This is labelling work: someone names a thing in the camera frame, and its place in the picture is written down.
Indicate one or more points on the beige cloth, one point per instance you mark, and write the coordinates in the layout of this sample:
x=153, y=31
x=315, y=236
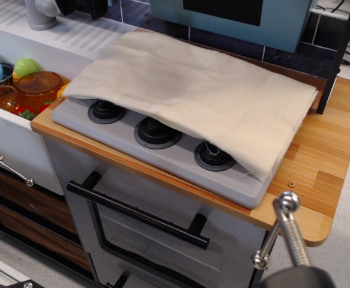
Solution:
x=247, y=111

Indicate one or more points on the middle black stove knob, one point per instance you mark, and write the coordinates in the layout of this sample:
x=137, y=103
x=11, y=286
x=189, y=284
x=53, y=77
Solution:
x=152, y=134

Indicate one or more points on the black stove knob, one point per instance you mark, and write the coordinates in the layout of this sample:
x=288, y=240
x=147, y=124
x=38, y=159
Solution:
x=212, y=158
x=104, y=112
x=152, y=134

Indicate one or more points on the right black stove knob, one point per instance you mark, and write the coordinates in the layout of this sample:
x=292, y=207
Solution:
x=212, y=158

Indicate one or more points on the grey toy stove top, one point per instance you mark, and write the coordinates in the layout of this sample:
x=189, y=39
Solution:
x=236, y=184

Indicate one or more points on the left black stove knob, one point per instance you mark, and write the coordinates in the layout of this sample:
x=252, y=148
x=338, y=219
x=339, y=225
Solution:
x=104, y=112

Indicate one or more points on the white toy oven door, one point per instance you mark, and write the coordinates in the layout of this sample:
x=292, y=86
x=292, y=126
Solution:
x=117, y=243

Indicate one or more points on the right silver clamp screw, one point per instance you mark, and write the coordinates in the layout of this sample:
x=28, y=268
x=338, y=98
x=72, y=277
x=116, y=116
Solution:
x=285, y=207

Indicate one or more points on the yellow toy corn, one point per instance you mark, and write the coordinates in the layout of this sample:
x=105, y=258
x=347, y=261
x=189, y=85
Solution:
x=61, y=90

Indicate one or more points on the red toy strawberry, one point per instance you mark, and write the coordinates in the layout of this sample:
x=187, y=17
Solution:
x=25, y=113

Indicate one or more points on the large orange plastic cup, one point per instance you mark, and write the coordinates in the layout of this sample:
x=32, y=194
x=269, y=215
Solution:
x=38, y=89

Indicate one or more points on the wooden drawer cabinet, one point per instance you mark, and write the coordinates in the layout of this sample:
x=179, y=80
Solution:
x=41, y=220

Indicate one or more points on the teal toy microwave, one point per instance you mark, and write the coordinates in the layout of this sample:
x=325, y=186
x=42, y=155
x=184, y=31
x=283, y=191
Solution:
x=275, y=24

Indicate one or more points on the green toy fruit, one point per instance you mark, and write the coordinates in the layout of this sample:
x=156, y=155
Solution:
x=25, y=66

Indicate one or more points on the small orange plastic glass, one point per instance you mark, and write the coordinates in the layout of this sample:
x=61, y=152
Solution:
x=9, y=98

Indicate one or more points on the silver metal pot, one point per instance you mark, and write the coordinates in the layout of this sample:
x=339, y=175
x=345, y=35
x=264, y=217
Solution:
x=8, y=70

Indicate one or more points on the grey toy faucet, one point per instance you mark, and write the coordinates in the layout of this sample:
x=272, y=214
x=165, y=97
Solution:
x=42, y=14

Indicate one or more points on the white toy sink unit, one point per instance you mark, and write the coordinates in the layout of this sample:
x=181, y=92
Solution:
x=40, y=52

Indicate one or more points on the black oven door handle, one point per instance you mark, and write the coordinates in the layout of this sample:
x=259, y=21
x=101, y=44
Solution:
x=191, y=235

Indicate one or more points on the black vertical post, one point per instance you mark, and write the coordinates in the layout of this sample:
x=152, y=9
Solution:
x=328, y=88

